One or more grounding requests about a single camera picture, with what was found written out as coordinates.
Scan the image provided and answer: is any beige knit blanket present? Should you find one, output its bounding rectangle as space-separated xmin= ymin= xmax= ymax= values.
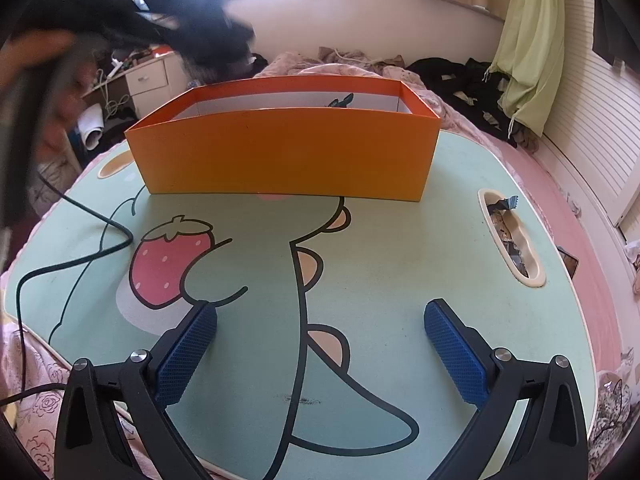
xmin=318 ymin=46 xmax=407 ymax=68

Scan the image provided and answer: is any cartoon printed desktop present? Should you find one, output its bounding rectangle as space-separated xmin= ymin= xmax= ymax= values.
xmin=2 ymin=127 xmax=593 ymax=480

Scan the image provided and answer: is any orange cardboard box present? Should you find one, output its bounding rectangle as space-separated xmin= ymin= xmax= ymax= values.
xmin=124 ymin=76 xmax=442 ymax=203

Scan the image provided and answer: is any white nightstand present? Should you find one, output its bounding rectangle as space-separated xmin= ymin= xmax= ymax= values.
xmin=82 ymin=52 xmax=193 ymax=121

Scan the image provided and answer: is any pile of candy wrappers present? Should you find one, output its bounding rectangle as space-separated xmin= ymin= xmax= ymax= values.
xmin=487 ymin=195 xmax=533 ymax=281

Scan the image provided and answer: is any person's left hand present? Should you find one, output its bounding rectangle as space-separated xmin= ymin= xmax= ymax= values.
xmin=0 ymin=29 xmax=98 ymax=163

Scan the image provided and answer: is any pile of black clothes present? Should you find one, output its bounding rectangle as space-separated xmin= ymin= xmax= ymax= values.
xmin=406 ymin=57 xmax=518 ymax=148

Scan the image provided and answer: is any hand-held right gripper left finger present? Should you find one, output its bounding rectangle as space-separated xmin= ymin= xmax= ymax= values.
xmin=54 ymin=300 xmax=218 ymax=480

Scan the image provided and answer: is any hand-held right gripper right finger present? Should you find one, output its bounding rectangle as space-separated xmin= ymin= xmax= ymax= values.
xmin=424 ymin=298 xmax=588 ymax=480

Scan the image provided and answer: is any black hanging garment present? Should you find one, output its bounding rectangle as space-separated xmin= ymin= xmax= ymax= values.
xmin=592 ymin=0 xmax=640 ymax=68

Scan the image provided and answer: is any black cable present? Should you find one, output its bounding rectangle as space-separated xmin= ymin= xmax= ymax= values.
xmin=0 ymin=167 xmax=135 ymax=408

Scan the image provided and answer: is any light green hanging cloth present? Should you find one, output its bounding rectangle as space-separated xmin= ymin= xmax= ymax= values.
xmin=490 ymin=0 xmax=566 ymax=138

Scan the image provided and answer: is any small picture card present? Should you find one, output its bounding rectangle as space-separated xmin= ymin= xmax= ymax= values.
xmin=556 ymin=246 xmax=581 ymax=281

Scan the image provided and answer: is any white rolled sheet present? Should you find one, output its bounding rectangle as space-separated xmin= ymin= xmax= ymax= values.
xmin=77 ymin=102 xmax=108 ymax=151

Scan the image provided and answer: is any white slatted panel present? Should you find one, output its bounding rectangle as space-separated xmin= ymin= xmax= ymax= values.
xmin=542 ymin=0 xmax=640 ymax=226

